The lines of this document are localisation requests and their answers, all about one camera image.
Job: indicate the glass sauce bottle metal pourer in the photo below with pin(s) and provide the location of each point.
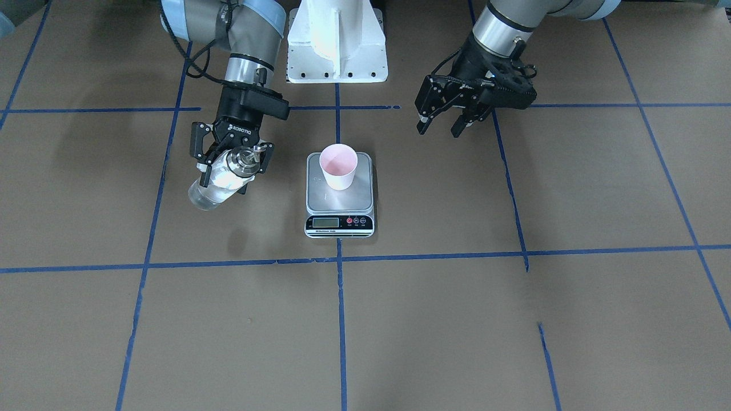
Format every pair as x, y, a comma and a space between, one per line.
229, 174

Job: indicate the digital kitchen scale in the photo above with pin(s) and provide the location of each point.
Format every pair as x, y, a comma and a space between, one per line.
344, 213

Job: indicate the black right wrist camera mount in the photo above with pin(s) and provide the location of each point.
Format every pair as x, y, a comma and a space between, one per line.
265, 101

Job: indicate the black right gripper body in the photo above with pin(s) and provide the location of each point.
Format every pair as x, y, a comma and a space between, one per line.
236, 121

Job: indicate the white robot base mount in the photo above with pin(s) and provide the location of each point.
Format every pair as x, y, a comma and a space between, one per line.
336, 42

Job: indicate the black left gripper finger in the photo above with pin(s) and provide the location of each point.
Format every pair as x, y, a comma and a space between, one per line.
475, 109
437, 94

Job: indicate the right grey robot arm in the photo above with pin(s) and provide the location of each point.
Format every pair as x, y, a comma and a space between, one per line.
234, 44

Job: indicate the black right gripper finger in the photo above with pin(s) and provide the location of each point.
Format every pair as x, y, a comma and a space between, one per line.
252, 161
205, 158

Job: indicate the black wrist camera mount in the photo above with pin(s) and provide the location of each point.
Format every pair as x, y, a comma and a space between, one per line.
265, 101
512, 83

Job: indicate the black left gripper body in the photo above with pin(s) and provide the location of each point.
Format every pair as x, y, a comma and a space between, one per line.
464, 73

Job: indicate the pink paper cup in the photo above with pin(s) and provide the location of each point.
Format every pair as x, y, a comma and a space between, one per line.
338, 163

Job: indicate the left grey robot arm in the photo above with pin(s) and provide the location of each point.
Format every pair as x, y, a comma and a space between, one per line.
504, 28

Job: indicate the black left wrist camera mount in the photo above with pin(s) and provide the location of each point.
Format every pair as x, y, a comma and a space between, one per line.
512, 83

